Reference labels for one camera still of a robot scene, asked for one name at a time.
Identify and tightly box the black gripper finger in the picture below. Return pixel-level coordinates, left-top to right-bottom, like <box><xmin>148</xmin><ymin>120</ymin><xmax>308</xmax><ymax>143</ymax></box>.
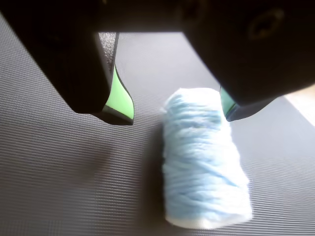
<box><xmin>179</xmin><ymin>0</ymin><xmax>315</xmax><ymax>122</ymax></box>
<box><xmin>0</xmin><ymin>0</ymin><xmax>135</xmax><ymax>126</ymax></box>

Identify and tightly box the light blue yarn block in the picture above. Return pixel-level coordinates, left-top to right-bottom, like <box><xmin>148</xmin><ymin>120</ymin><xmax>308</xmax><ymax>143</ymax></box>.
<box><xmin>160</xmin><ymin>87</ymin><xmax>253</xmax><ymax>229</ymax></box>

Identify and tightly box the black textured mat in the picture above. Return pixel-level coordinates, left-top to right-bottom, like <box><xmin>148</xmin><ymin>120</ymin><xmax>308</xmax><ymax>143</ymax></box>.
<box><xmin>0</xmin><ymin>12</ymin><xmax>315</xmax><ymax>236</ymax></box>

